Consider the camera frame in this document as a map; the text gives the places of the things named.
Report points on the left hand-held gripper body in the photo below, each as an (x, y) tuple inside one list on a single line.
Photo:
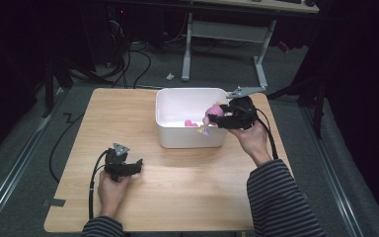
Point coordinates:
[(114, 164)]

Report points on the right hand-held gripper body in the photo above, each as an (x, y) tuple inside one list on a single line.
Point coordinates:
[(242, 112)]

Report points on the pink bone toy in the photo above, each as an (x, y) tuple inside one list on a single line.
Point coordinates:
[(190, 123)]

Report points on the white plastic bin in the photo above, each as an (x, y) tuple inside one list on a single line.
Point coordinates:
[(184, 136)]

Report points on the person's left hand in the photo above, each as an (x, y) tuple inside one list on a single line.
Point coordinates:
[(112, 194)]

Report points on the person's right hand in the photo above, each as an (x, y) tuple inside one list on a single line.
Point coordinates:
[(252, 141)]

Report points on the white paper scrap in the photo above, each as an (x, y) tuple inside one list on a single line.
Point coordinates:
[(170, 76)]

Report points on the grey tape piece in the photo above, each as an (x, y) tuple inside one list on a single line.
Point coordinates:
[(58, 202)]

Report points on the black metal stand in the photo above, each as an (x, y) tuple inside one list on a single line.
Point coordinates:
[(48, 95), (316, 108)]

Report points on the small red object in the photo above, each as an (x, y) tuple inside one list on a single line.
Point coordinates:
[(283, 46)]

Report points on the black keyboard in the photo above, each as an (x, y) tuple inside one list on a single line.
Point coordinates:
[(288, 1)]

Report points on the black computer mouse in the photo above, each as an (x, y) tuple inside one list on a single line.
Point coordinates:
[(309, 3)]

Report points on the dark computer tower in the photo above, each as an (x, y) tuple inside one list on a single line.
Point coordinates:
[(110, 36)]

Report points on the wooden desk with grey frame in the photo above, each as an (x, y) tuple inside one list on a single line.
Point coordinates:
[(223, 31)]

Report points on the metal floor rail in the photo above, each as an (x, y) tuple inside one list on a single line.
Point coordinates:
[(332, 171), (16, 154)]

